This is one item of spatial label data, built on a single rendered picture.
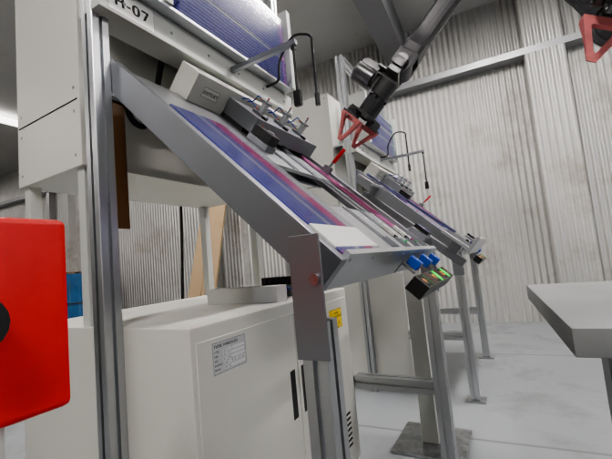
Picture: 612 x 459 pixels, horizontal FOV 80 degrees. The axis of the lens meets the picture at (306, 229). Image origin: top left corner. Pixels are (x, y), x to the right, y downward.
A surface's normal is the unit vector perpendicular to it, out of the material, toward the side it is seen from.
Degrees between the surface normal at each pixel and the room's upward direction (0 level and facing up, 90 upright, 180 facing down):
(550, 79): 90
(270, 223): 90
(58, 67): 90
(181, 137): 90
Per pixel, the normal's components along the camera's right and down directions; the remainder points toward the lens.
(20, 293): 0.86, -0.12
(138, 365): -0.50, -0.03
